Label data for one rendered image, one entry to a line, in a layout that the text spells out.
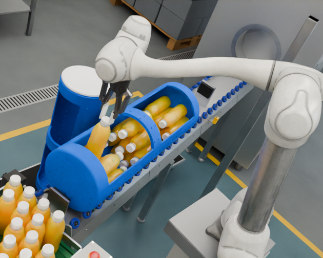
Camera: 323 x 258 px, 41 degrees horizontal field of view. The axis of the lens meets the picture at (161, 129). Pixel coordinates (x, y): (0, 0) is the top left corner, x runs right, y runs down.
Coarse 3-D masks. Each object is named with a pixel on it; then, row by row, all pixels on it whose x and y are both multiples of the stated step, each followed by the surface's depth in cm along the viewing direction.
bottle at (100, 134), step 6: (96, 126) 168; (102, 126) 167; (108, 126) 167; (96, 132) 167; (102, 132) 167; (108, 132) 168; (90, 138) 170; (96, 138) 168; (102, 138) 168; (108, 138) 171; (90, 144) 171; (96, 144) 170; (102, 144) 170; (90, 150) 172; (96, 150) 171; (102, 150) 173; (96, 156) 174
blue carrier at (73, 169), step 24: (144, 96) 216; (168, 96) 237; (192, 96) 227; (120, 120) 217; (144, 120) 194; (192, 120) 226; (72, 144) 169; (168, 144) 210; (48, 168) 175; (72, 168) 167; (96, 168) 164; (72, 192) 174; (96, 192) 165
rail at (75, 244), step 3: (63, 234) 166; (66, 234) 166; (63, 237) 167; (66, 237) 166; (69, 237) 165; (66, 240) 166; (69, 240) 165; (72, 240) 165; (69, 243) 166; (72, 243) 165; (75, 243) 164; (72, 246) 166; (75, 246) 165; (78, 246) 164; (81, 246) 164; (78, 249) 164
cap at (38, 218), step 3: (36, 213) 152; (39, 213) 153; (33, 216) 151; (36, 216) 152; (39, 216) 152; (42, 216) 152; (33, 219) 150; (36, 219) 151; (39, 219) 151; (42, 219) 151; (33, 222) 151; (36, 222) 150; (39, 222) 150; (42, 222) 152
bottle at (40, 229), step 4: (28, 224) 153; (32, 224) 152; (40, 224) 152; (44, 224) 155; (28, 228) 152; (32, 228) 151; (36, 228) 152; (40, 228) 152; (44, 228) 154; (40, 232) 153; (44, 232) 155; (40, 236) 154; (40, 240) 156; (40, 244) 158; (40, 248) 162
